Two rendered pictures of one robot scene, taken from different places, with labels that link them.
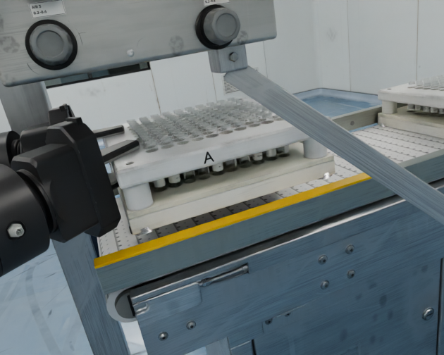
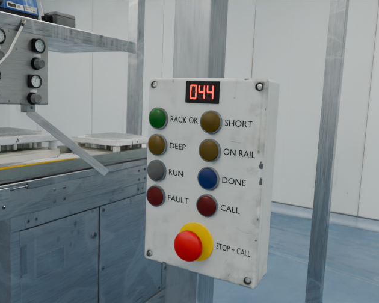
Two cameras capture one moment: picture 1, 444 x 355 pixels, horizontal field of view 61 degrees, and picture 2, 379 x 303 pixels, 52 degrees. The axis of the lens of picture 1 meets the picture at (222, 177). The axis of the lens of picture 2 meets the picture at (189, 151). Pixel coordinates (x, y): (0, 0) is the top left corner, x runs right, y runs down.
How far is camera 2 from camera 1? 0.86 m
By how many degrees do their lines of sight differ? 43
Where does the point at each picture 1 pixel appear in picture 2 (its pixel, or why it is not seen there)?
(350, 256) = (64, 190)
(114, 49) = (5, 99)
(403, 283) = (83, 216)
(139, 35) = (12, 96)
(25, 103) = not seen: outside the picture
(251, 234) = (30, 171)
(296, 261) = (44, 187)
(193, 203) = (9, 157)
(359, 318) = (65, 231)
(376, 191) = (74, 165)
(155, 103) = not seen: outside the picture
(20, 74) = not seen: outside the picture
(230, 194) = (23, 156)
